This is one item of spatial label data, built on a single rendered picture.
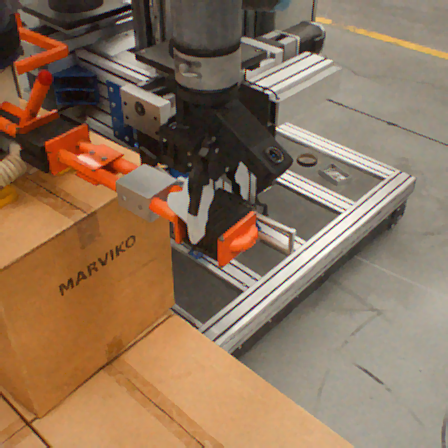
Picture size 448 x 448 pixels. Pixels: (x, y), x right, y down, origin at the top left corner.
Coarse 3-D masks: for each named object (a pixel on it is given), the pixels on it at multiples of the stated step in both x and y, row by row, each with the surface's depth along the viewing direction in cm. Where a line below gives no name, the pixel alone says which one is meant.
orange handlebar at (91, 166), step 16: (32, 32) 129; (48, 48) 125; (64, 48) 122; (16, 64) 115; (32, 64) 117; (16, 112) 100; (0, 128) 97; (80, 144) 91; (64, 160) 88; (80, 160) 86; (96, 160) 86; (112, 160) 87; (80, 176) 88; (96, 176) 85; (112, 176) 84; (160, 208) 78; (240, 240) 73; (256, 240) 75
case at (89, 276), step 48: (96, 144) 117; (48, 192) 104; (96, 192) 104; (0, 240) 93; (48, 240) 94; (96, 240) 104; (144, 240) 116; (0, 288) 90; (48, 288) 99; (96, 288) 109; (144, 288) 123; (0, 336) 100; (48, 336) 104; (96, 336) 116; (0, 384) 118; (48, 384) 109
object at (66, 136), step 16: (64, 112) 96; (16, 128) 91; (32, 128) 93; (48, 128) 93; (64, 128) 93; (80, 128) 91; (32, 144) 88; (48, 144) 87; (64, 144) 90; (32, 160) 91; (48, 160) 89
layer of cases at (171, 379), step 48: (144, 336) 130; (192, 336) 129; (96, 384) 119; (144, 384) 119; (192, 384) 119; (240, 384) 119; (0, 432) 110; (48, 432) 110; (96, 432) 110; (144, 432) 110; (192, 432) 110; (240, 432) 110; (288, 432) 110
